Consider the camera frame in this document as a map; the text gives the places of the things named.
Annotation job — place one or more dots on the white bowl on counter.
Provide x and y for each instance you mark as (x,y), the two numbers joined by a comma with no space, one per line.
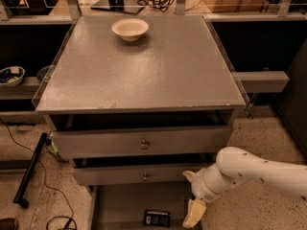
(130,29)

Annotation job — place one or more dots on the bottom grey drawer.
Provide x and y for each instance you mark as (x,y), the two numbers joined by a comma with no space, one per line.
(123,207)

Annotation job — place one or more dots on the black monitor stand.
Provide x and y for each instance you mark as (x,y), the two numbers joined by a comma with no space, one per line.
(122,6)

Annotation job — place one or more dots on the grey drawer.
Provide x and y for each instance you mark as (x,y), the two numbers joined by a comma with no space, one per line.
(123,207)
(135,174)
(140,141)

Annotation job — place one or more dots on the grey drawer cabinet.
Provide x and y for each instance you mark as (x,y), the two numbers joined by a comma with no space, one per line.
(175,75)

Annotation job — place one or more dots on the top grey drawer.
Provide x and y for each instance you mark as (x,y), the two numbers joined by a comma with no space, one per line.
(140,141)

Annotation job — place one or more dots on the middle grey drawer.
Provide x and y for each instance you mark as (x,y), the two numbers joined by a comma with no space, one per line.
(135,174)

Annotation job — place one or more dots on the dark rxbar blueberry packet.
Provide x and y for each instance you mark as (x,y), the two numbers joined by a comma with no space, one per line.
(156,218)

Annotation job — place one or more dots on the black bar on floor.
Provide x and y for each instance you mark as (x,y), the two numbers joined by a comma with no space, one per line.
(19,198)

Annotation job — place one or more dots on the white bowl with items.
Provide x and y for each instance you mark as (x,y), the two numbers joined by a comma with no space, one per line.
(11,76)

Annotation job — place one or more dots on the dark bowl on shelf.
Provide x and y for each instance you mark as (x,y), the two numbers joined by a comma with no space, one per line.
(45,73)

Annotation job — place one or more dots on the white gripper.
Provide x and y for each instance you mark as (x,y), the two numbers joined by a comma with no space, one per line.
(199,185)

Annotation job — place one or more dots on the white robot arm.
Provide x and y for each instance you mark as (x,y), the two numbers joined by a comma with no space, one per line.
(235,167)

